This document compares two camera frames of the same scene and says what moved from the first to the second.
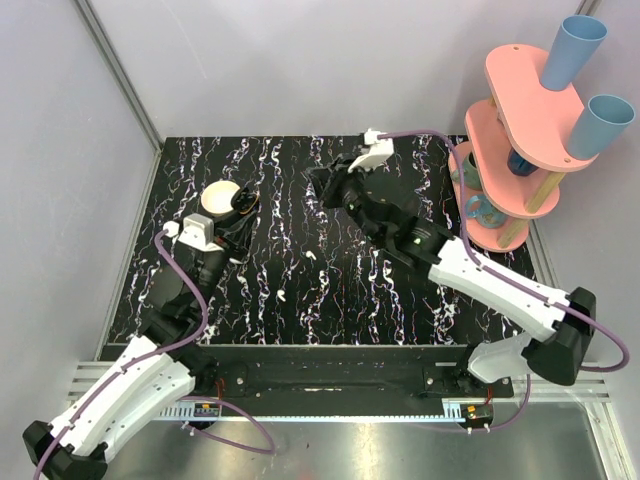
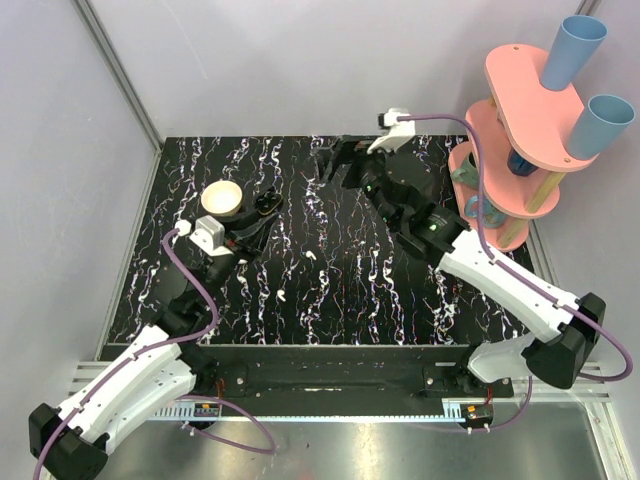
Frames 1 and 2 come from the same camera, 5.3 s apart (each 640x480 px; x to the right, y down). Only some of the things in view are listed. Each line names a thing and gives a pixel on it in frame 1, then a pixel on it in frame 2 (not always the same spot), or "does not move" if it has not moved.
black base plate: [341, 372] does not move
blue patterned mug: [487, 214] does not move
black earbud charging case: [244, 199] -> [268, 201]
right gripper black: [328, 181] -> [350, 152]
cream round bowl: [217, 196] does not move
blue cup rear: [577, 38] does not move
